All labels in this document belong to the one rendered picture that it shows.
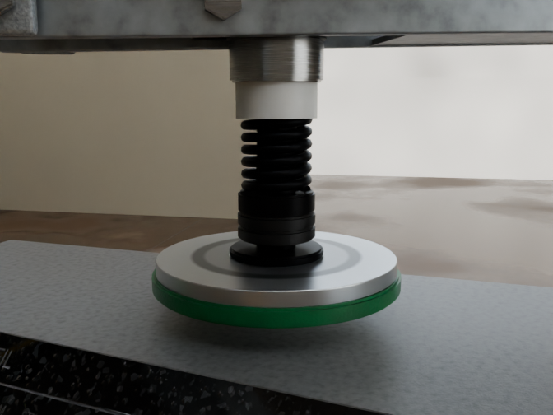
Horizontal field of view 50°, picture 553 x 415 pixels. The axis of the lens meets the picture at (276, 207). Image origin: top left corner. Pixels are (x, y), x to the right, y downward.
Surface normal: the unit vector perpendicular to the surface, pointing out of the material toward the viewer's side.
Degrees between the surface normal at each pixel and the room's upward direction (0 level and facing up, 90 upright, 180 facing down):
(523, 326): 0
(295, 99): 90
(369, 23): 90
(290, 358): 0
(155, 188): 90
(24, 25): 90
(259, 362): 0
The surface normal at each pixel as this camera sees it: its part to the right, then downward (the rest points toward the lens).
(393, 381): 0.00, -0.98
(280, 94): 0.07, 0.18
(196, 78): -0.20, 0.17
